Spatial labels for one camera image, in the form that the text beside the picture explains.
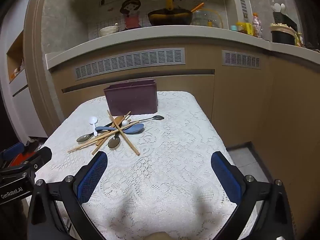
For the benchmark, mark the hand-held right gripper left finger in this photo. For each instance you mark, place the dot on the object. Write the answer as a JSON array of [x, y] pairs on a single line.
[[92, 175]]

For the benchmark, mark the clear bottle with orange cap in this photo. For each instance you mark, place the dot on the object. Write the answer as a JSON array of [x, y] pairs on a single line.
[[257, 25]]

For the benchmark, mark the yellow-rimmed glass lid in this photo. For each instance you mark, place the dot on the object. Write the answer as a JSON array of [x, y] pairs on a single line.
[[205, 17]]

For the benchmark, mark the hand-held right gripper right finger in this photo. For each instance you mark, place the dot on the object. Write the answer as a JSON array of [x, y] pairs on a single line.
[[226, 177]]

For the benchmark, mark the small yellow bottle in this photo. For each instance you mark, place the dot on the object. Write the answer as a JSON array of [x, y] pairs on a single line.
[[210, 23]]

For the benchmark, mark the purple utensil holder box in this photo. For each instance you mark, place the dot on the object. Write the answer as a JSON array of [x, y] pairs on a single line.
[[130, 100]]

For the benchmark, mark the black utensil rack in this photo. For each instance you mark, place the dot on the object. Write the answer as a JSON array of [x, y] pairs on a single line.
[[287, 20]]

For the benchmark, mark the black round container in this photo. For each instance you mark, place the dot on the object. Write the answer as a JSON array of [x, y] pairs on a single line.
[[282, 37]]

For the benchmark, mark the teal cup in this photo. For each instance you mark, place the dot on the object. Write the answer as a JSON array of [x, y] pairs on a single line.
[[233, 28]]

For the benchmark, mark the blue plastic spoon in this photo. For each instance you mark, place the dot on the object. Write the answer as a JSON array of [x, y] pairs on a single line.
[[135, 128]]

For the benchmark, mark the white shelf cabinet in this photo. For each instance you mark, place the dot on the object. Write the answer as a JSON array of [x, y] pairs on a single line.
[[20, 100]]

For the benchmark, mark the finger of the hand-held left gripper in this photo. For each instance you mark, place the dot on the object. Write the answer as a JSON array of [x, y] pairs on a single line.
[[41, 156], [13, 150]]

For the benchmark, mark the white lace tablecloth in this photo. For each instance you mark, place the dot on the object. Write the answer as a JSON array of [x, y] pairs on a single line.
[[160, 170]]

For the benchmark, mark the white plastic spoon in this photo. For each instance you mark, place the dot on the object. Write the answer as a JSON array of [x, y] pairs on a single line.
[[93, 120]]

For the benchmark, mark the brown wooden spoon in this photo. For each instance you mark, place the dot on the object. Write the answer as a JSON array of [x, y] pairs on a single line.
[[118, 120]]

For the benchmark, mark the wooden chopstick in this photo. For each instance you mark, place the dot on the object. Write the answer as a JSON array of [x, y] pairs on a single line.
[[100, 142], [96, 149], [80, 147], [130, 142]]

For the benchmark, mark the black chopstick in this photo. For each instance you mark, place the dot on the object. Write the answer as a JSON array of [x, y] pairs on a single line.
[[114, 142]]

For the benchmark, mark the white bowl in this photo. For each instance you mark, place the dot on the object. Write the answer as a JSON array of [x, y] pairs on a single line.
[[108, 30]]

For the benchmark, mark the wooden kitchen cabinet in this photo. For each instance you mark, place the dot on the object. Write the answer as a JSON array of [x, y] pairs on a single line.
[[250, 100]]

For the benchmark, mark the white vented pipe cover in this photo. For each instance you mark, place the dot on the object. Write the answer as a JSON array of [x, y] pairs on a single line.
[[237, 10]]

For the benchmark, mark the white round-tipped utensil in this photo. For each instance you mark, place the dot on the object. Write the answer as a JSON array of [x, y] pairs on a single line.
[[124, 122]]

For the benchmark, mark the white ladle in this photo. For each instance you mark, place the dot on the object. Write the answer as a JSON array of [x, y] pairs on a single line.
[[276, 6], [282, 6]]

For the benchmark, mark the grey kitchen countertop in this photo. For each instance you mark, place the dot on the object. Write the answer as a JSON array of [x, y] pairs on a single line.
[[175, 33]]

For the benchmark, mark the large grey vent grille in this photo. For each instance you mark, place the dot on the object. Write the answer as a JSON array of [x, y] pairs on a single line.
[[130, 62]]

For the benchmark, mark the small grey vent grille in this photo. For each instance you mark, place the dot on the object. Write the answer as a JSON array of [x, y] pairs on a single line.
[[241, 59]]

